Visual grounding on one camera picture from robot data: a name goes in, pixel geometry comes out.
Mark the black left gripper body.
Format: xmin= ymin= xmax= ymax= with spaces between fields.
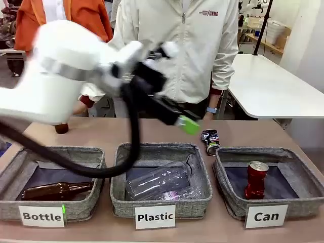
xmin=131 ymin=62 xmax=187 ymax=127

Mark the clear plastic bottle purple label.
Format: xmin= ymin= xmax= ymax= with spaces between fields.
xmin=160 ymin=186 xmax=205 ymax=203

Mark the crushed red can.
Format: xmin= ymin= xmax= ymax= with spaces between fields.
xmin=244 ymin=160 xmax=270 ymax=200

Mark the brown glass bottle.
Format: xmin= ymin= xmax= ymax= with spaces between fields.
xmin=54 ymin=123 xmax=70 ymax=135
xmin=21 ymin=181 xmax=95 ymax=201

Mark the person's left forearm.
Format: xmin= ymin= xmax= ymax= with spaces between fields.
xmin=207 ymin=88 xmax=225 ymax=109

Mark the crushed black Pepsi can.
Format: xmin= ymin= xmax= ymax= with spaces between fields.
xmin=201 ymin=129 xmax=221 ymax=156

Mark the grey fabric basket plastic sign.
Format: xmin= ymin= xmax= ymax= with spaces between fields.
xmin=110 ymin=142 xmax=214 ymax=219

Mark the white sign reading Can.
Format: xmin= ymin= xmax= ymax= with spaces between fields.
xmin=244 ymin=204 xmax=290 ymax=229

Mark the grey fabric basket can sign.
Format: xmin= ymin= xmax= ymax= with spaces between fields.
xmin=213 ymin=146 xmax=320 ymax=220

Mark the grey fabric basket bottle sign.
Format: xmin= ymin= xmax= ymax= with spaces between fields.
xmin=0 ymin=145 xmax=106 ymax=221

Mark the person's right hand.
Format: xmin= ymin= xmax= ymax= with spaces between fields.
xmin=71 ymin=102 xmax=90 ymax=118

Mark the person in cream jacket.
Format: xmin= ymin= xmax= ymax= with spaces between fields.
xmin=80 ymin=0 xmax=240 ymax=119

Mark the white background table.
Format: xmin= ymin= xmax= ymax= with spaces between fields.
xmin=226 ymin=54 xmax=324 ymax=119

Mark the person in orange jacket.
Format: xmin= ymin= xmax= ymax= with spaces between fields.
xmin=14 ymin=0 xmax=114 ymax=53

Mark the white sign reading Plastic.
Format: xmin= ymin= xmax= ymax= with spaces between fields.
xmin=134 ymin=205 xmax=177 ymax=230

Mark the wooden background desk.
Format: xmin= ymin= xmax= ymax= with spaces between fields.
xmin=244 ymin=32 xmax=285 ymax=56

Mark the black tripod pole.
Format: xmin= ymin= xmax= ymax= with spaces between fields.
xmin=252 ymin=0 xmax=274 ymax=56

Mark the white storage box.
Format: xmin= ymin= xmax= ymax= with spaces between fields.
xmin=267 ymin=20 xmax=288 ymax=44

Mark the white sign reading Bottle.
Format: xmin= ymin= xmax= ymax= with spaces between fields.
xmin=18 ymin=204 xmax=66 ymax=228

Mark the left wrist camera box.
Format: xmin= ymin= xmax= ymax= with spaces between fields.
xmin=149 ymin=41 xmax=183 ymax=61

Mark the black cable hose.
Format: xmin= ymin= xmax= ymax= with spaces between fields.
xmin=0 ymin=83 xmax=142 ymax=178

